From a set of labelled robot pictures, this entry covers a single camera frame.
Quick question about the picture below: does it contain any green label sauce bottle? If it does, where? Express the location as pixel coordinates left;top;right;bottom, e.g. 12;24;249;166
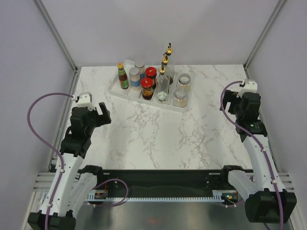
117;62;129;90

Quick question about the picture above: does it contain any glass jar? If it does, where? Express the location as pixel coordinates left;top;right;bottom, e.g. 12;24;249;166
177;73;191;92
173;88;188;108

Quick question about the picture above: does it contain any blue label spice jar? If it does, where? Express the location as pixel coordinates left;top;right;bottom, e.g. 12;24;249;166
129;67;141;91

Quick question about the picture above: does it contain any red lid sauce jar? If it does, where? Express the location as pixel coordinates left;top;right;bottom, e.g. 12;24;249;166
141;77;153;100

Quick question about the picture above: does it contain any blue label seasoning jar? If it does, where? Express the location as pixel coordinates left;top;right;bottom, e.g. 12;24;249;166
134;61;145;80

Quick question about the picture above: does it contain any square clear glass bottle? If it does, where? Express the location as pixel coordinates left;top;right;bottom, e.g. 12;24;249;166
156;62;169;102

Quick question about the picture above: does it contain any square dark sauce bottle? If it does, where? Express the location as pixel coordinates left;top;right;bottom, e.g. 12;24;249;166
165;43;175;85

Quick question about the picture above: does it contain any round glass oil bottle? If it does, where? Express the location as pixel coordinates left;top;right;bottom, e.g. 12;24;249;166
162;53;170;79

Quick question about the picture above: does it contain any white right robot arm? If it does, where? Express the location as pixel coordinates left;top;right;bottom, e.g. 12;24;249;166
219;90;297;225

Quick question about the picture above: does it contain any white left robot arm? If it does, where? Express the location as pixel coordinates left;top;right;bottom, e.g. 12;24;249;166
27;103;111;230

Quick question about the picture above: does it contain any white compartment organizer tray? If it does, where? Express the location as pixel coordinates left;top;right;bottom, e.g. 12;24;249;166
108;60;193;112

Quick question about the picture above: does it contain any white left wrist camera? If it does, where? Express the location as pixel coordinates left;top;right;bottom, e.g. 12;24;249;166
72;92;96;111

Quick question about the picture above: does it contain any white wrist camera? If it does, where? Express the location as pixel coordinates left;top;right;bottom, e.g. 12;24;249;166
236;79;258;98
72;92;96;111

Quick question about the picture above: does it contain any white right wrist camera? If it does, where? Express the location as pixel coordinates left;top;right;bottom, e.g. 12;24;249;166
236;79;258;98

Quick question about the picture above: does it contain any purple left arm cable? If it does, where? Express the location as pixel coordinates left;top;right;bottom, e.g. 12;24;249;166
27;92;80;230

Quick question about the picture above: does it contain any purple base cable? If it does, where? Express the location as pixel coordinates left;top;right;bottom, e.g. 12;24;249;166
90;179;129;208

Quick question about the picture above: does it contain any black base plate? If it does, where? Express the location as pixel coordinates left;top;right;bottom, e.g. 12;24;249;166
97;170;234;198

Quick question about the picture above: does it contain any white cable duct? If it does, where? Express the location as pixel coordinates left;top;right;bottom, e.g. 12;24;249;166
85;190;238;203

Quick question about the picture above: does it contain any left aluminium frame post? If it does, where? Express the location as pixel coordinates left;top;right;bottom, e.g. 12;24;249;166
33;0;79;72

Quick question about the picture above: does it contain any aluminium frame post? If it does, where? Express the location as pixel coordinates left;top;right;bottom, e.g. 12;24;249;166
33;0;79;72
243;0;287;71

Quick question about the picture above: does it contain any right aluminium frame post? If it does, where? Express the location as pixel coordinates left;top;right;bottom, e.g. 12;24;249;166
243;0;287;71

